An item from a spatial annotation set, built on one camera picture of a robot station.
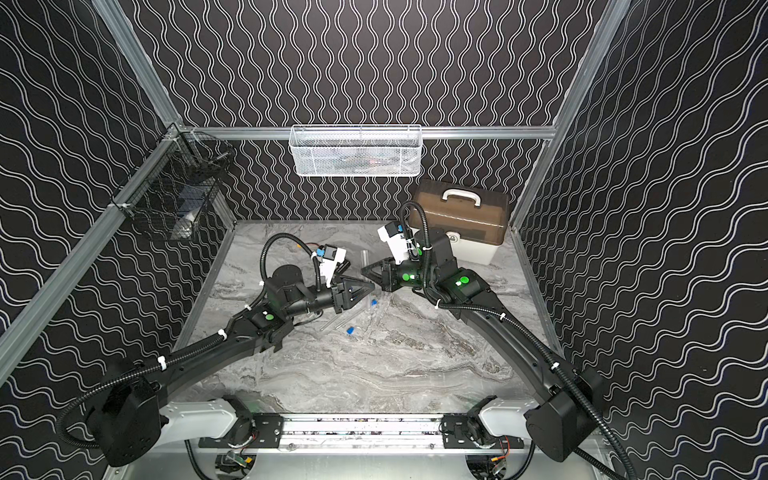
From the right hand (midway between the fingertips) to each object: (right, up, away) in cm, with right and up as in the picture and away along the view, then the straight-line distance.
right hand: (366, 268), depth 70 cm
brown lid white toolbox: (+33, +15, +25) cm, 44 cm away
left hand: (+2, -3, -2) cm, 4 cm away
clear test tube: (0, +2, -1) cm, 3 cm away
